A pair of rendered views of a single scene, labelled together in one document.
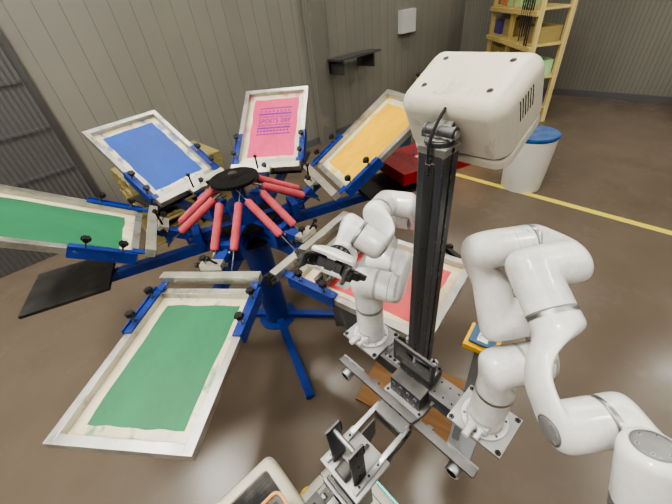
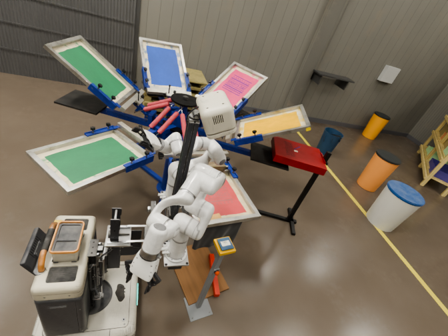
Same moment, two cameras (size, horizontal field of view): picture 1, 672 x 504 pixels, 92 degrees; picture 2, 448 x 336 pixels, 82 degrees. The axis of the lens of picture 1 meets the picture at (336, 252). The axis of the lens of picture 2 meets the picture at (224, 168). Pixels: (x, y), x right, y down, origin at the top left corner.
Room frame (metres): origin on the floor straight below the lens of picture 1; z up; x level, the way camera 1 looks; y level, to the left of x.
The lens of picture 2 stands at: (-0.45, -0.69, 2.46)
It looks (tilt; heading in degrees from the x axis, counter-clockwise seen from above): 35 degrees down; 14
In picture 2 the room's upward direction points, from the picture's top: 19 degrees clockwise
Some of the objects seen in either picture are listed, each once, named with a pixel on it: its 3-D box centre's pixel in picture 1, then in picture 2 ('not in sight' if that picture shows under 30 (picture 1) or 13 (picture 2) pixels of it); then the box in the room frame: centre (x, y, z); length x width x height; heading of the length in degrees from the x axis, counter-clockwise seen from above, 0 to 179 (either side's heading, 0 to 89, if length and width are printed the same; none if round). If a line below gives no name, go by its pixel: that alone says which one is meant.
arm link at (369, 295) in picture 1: (371, 289); (177, 175); (0.75, -0.10, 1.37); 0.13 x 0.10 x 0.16; 62
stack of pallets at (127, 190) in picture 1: (177, 189); (173, 91); (3.95, 1.93, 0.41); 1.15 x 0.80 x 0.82; 128
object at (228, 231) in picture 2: not in sight; (218, 231); (1.07, -0.44, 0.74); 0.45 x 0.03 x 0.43; 139
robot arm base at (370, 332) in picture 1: (367, 322); (170, 191); (0.75, -0.08, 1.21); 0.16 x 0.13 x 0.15; 128
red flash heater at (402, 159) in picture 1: (420, 160); (297, 154); (2.41, -0.76, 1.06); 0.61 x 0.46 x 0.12; 109
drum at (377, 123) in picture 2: not in sight; (375, 126); (7.60, -2.42, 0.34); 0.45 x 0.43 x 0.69; 38
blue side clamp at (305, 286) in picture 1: (312, 289); not in sight; (1.20, 0.15, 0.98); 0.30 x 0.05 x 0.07; 49
